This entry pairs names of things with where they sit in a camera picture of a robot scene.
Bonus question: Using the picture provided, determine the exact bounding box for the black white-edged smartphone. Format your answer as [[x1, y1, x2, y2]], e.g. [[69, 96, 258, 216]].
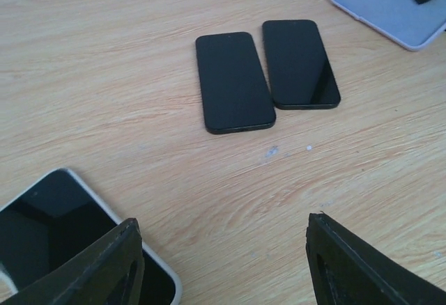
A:
[[1, 169, 183, 304]]

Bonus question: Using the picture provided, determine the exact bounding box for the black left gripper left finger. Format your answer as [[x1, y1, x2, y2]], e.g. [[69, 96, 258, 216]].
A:
[[2, 218, 145, 304]]

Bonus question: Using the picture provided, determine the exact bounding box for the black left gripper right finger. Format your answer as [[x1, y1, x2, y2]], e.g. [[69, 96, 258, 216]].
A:
[[306, 213, 445, 305]]

